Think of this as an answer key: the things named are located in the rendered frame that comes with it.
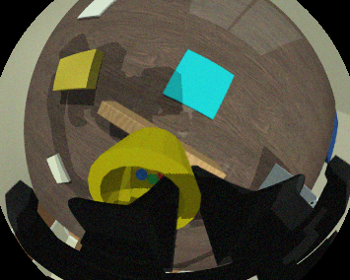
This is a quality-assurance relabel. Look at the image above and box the yellow block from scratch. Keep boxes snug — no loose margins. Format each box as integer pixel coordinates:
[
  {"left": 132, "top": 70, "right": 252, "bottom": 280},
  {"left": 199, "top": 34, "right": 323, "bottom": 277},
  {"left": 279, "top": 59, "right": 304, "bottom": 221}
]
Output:
[{"left": 52, "top": 49, "right": 104, "bottom": 92}]

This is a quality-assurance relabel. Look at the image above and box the yellow cup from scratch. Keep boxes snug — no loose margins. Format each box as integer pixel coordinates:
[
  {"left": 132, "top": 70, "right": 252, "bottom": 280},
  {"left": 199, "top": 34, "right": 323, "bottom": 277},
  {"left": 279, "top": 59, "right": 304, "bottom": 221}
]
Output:
[{"left": 88, "top": 128, "right": 202, "bottom": 230}]

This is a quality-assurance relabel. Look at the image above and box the tan wooden bar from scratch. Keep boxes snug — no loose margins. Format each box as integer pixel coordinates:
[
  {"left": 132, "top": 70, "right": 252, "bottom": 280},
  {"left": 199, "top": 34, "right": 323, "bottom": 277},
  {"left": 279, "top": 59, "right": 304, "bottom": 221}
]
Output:
[{"left": 97, "top": 101, "right": 226, "bottom": 179}]

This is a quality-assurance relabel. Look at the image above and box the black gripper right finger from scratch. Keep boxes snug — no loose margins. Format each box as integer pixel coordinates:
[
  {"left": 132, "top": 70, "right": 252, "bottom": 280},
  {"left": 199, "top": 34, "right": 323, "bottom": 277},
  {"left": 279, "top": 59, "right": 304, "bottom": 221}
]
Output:
[{"left": 191, "top": 165, "right": 306, "bottom": 266}]

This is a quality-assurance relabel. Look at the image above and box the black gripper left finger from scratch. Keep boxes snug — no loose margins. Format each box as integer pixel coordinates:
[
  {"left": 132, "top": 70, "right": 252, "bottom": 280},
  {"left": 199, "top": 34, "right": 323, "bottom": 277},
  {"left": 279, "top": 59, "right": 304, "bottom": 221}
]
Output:
[{"left": 68, "top": 175, "right": 178, "bottom": 272}]

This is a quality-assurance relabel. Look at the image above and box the blue marble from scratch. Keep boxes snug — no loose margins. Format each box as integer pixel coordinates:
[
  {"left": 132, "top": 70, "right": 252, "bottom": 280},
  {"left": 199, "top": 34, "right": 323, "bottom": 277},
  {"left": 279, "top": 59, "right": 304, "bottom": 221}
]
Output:
[{"left": 136, "top": 169, "right": 148, "bottom": 180}]

